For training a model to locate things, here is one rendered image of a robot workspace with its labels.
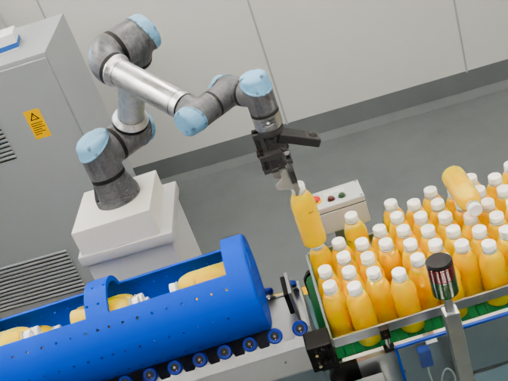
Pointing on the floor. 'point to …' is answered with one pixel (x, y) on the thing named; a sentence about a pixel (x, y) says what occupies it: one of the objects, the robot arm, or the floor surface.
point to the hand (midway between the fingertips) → (297, 187)
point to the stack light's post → (458, 345)
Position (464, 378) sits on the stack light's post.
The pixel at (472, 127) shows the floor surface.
